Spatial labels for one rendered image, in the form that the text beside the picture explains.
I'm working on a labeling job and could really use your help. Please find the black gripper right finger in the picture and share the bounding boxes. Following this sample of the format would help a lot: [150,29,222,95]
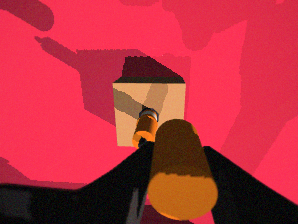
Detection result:
[203,146,298,224]

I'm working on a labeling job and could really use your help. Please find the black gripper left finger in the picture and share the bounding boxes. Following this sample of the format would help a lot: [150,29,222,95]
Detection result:
[0,141,154,224]

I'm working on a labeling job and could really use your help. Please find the tan square block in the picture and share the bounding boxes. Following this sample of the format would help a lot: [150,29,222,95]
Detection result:
[112,77,186,147]

